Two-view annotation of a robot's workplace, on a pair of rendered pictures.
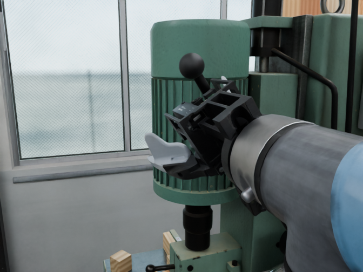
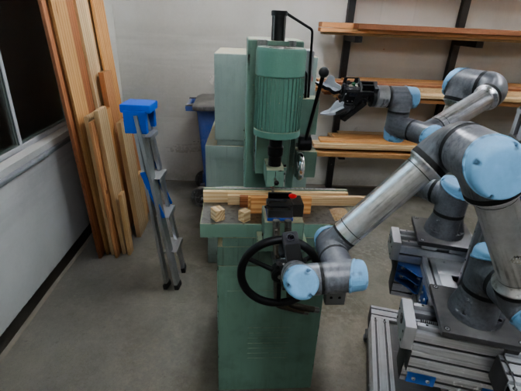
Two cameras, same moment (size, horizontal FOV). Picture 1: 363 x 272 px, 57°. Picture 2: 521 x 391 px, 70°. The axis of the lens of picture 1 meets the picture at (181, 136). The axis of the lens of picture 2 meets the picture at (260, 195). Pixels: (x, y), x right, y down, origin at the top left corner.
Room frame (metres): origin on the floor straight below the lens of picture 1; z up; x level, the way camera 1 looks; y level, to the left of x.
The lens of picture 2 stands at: (0.29, 1.31, 1.59)
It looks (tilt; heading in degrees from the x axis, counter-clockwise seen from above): 25 degrees down; 285
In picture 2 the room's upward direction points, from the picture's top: 3 degrees clockwise
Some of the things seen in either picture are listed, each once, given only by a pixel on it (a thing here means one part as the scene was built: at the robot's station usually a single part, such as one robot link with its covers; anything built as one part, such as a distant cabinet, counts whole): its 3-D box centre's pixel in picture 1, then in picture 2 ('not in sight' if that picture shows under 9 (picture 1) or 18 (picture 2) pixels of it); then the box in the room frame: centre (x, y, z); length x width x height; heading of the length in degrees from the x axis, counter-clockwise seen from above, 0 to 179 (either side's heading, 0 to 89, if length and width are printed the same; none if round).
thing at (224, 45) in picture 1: (199, 111); (278, 92); (0.61, -0.03, 1.35); 0.18 x 0.18 x 0.31
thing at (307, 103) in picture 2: not in sight; (306, 115); (0.54, -0.29, 1.23); 0.09 x 0.08 x 0.15; 110
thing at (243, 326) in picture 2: not in sight; (263, 290); (0.65, -0.14, 0.36); 0.58 x 0.45 x 0.71; 110
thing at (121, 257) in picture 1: (121, 263); (217, 213); (0.77, 0.16, 0.92); 0.04 x 0.04 x 0.04; 51
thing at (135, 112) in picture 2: not in sight; (156, 199); (1.43, -0.47, 0.58); 0.27 x 0.25 x 1.16; 15
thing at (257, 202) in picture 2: not in sight; (281, 204); (0.56, 0.03, 0.94); 0.24 x 0.02 x 0.07; 20
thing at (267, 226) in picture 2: not in sight; (281, 224); (0.53, 0.14, 0.92); 0.15 x 0.13 x 0.09; 20
